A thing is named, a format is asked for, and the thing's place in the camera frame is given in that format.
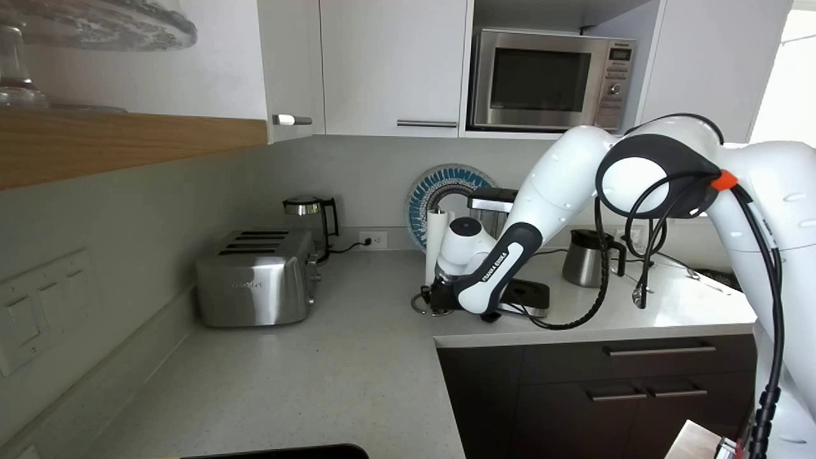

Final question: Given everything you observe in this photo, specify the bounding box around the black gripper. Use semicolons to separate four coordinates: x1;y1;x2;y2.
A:
411;274;469;318

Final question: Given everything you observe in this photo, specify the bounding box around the white paper towel roll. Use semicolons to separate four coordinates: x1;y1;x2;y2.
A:
422;209;451;287

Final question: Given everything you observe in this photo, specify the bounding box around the blue white decorative plate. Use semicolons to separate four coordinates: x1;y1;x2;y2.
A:
404;161;505;255

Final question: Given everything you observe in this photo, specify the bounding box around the steel electric kettle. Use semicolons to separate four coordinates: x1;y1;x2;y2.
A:
280;194;346;267

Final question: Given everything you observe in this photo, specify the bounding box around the steel thermal carafe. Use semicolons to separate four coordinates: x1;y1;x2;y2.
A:
558;227;631;290

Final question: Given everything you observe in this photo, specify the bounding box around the stainless steel toaster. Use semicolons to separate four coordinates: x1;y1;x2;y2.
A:
193;225;319;331

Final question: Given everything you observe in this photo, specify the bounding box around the dark base cabinet with drawers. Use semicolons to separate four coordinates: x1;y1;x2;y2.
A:
433;331;760;459

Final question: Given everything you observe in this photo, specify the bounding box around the stainless steel microwave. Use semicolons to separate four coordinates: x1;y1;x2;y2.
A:
468;25;640;134

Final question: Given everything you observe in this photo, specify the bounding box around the wooden cart top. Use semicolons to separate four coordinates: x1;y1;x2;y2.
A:
662;417;727;459

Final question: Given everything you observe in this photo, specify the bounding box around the bright window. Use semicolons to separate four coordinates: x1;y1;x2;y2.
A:
750;0;816;148

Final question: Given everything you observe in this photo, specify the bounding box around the glass cake stand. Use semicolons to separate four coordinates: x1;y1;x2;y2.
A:
0;0;199;111

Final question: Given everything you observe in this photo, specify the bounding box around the white wall outlet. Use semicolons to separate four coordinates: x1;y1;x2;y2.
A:
358;227;390;252

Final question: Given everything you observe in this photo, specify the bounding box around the black kettle cord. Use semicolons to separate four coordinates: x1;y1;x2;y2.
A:
324;238;374;258

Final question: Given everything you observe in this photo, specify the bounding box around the white wall cabinet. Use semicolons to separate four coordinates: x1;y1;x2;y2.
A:
319;0;474;141
255;0;328;146

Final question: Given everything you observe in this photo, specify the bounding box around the wooden wall shelf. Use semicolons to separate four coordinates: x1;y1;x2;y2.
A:
0;107;270;190

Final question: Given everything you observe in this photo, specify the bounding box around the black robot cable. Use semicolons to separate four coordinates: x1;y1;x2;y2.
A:
524;109;788;459

